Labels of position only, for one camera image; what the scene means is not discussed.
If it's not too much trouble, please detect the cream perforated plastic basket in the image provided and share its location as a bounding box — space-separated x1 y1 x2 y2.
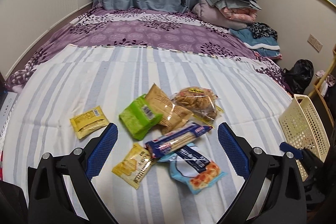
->
278 94 331 182

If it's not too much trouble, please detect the purple floral bedsheet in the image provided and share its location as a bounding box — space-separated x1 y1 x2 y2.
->
5 7 284 93

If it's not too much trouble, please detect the wooden bamboo shelf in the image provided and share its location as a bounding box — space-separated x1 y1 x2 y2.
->
309 46 335 124

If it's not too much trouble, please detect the green snack packet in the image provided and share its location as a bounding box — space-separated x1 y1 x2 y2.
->
119 94 163 140

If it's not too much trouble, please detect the black white patterned cloth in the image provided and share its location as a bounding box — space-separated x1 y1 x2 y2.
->
247 22 278 40

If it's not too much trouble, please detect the white blue striped sheet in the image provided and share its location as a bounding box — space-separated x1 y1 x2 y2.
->
2 46 291 223

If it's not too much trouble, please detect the teal white folded garment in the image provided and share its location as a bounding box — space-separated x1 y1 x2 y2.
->
229 28 282 60

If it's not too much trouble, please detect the yellow biscuit packet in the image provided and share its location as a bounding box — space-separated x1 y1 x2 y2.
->
112 143 157 190

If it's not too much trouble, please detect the light blue pizza snack pack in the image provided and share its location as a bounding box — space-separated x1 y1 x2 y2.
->
158 143 226 194

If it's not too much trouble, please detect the wall power socket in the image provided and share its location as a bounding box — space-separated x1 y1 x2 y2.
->
307 34 323 52

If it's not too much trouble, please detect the yellow snack packet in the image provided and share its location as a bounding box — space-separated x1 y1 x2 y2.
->
70 106 109 139

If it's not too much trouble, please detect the black handbag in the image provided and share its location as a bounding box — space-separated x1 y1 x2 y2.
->
281 59 314 95

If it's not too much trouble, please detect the clear bag of fried snacks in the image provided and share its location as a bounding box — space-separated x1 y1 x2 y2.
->
172 86 224 124

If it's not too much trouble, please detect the blue cracker sleeve pack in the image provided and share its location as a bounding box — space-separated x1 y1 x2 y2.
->
145 122 213 159

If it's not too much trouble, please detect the pink folded quilt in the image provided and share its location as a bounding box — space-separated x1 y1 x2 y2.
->
219 7 257 23

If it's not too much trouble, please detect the brown paper snack bag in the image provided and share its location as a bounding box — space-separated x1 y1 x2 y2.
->
145 84 193 135

